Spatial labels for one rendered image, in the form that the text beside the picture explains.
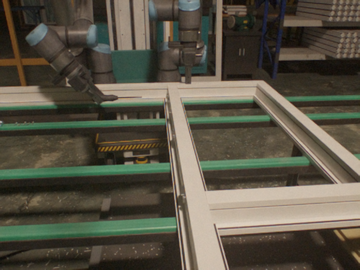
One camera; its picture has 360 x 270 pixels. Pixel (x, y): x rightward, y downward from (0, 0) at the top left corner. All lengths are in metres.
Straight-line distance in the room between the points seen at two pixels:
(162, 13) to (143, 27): 0.90
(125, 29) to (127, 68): 0.27
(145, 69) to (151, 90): 0.92
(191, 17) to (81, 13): 0.47
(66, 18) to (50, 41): 0.75
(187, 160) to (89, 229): 0.28
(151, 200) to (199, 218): 0.62
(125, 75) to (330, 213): 1.85
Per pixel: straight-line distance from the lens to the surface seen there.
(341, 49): 5.34
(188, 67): 1.36
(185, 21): 1.33
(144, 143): 2.21
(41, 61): 3.90
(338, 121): 1.40
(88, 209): 2.17
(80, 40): 1.34
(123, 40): 2.36
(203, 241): 0.56
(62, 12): 1.94
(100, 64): 2.15
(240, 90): 1.46
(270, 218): 0.70
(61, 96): 1.47
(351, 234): 1.13
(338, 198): 0.74
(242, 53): 4.96
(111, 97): 1.28
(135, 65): 2.30
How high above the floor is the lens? 1.33
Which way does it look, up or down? 26 degrees down
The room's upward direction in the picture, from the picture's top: straight up
